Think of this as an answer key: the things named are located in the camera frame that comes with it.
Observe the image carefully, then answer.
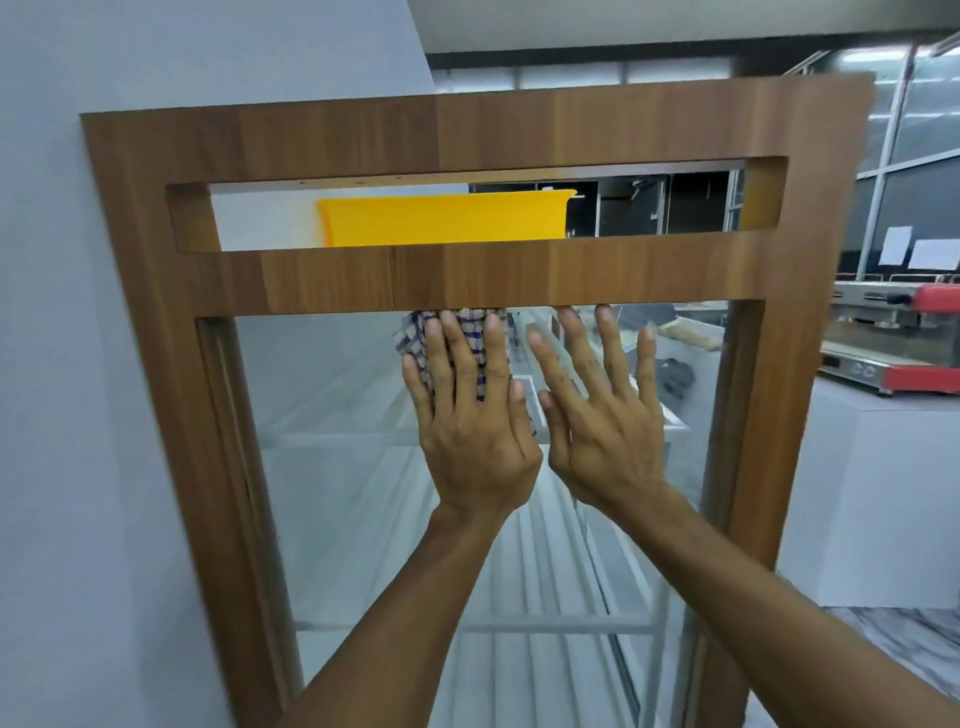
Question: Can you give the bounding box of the person's right forearm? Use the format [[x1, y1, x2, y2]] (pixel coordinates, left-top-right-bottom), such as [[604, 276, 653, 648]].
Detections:
[[599, 483, 960, 728]]

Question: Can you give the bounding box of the blue white checkered cloth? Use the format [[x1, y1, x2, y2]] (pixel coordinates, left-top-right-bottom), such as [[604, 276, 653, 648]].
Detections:
[[393, 307, 538, 436]]

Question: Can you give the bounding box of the person's right hand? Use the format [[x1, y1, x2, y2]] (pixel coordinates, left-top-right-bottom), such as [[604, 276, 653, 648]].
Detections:
[[527, 303, 695, 526]]

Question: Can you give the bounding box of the yellow plastic tray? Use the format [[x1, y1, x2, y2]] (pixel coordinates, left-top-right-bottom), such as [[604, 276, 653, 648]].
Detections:
[[314, 188, 579, 247]]

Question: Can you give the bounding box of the wooden glass display cabinet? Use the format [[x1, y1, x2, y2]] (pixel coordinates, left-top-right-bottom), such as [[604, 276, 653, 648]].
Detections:
[[80, 72, 877, 728]]

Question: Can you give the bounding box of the white counter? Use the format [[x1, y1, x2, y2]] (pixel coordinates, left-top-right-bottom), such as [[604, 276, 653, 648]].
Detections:
[[776, 374, 960, 609]]

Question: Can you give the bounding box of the red espresso machine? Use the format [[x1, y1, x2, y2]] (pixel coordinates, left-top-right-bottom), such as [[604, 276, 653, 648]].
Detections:
[[817, 278, 960, 397]]

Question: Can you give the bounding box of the glass partition wall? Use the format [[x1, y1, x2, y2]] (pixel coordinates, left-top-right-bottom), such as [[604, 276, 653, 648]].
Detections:
[[779, 29, 960, 280]]

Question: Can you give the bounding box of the person's left forearm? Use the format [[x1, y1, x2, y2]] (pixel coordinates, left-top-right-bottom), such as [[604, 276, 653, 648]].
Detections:
[[277, 506, 519, 728]]

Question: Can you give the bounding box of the person's left hand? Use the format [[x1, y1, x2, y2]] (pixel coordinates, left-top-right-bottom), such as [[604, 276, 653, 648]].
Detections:
[[401, 308, 545, 526]]

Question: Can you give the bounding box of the white paper sheet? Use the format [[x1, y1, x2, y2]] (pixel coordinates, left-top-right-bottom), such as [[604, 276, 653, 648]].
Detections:
[[907, 238, 960, 273], [877, 226, 914, 267]]

